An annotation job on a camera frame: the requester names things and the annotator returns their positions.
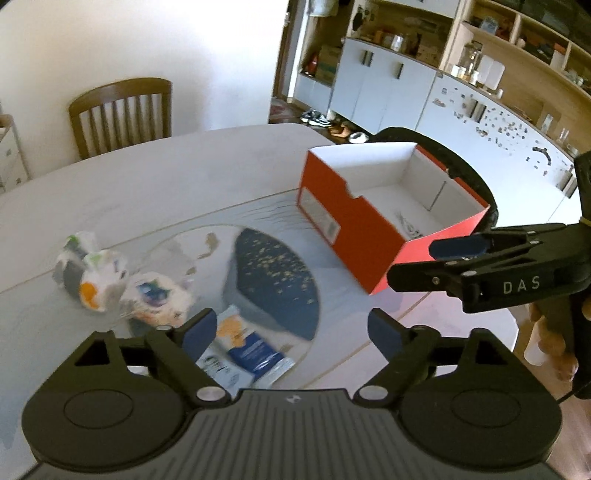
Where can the black round chair back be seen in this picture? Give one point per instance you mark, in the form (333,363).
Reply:
(443,152)

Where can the white wrapper with blue print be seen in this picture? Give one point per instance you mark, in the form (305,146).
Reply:
(157,300)

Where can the white drawer cabinet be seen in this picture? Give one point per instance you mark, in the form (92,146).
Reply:
(11,157)

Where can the tall glass jar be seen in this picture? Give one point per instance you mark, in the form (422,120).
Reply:
(471,59)

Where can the dark blue speckled pouch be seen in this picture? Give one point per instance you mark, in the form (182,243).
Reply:
(272,277)

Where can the white cabinet row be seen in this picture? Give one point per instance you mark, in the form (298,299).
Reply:
(392,92)

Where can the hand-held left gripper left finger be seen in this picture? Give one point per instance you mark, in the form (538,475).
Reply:
(201,328)

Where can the white plastic container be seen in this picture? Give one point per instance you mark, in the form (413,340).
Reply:
(492,73)

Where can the cardboard box on shelf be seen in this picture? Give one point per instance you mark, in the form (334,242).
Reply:
(328,63)

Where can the person's right hand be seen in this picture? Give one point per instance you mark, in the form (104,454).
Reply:
(554,346)

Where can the wooden slatted chair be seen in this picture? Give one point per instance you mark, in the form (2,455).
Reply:
(120,120)

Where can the small white packet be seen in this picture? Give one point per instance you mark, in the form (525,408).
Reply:
(219,369)

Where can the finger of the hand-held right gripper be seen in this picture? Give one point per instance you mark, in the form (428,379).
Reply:
(429,277)
(455,247)

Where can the pair of sneakers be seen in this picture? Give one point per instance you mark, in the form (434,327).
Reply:
(315,117)

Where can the white slipper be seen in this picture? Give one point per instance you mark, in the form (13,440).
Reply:
(358,137)

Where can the brown slippers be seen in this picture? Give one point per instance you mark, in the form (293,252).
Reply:
(340,129)

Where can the wooden wall shelf unit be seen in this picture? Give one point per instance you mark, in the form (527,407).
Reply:
(508,32)

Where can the patterned door rug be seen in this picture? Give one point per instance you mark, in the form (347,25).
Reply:
(284,110)

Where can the red bottle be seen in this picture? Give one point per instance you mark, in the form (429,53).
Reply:
(313,64)

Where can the white wrapper with green print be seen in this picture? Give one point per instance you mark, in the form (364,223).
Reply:
(74,261)

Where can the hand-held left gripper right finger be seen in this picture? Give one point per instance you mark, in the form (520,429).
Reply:
(385,334)

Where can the hanging tote bag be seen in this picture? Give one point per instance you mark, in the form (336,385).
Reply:
(323,7)

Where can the brown entrance door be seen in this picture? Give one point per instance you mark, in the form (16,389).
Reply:
(286,46)

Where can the red cardboard box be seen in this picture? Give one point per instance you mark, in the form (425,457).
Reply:
(337,203)

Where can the blue and orange snack packet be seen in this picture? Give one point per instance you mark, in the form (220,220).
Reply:
(249,353)

